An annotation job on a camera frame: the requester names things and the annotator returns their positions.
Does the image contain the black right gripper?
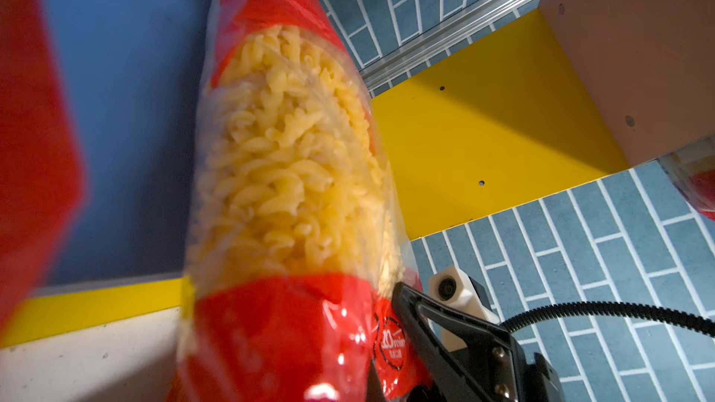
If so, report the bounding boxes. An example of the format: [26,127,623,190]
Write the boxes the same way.
[392,282,565,402]

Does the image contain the red macaroni bag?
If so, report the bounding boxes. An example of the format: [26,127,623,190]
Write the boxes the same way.
[169,0,433,401]
[1,0,84,325]

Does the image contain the yellow shelf with coloured boards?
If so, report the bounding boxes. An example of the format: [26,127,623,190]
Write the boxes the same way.
[0,0,715,350]

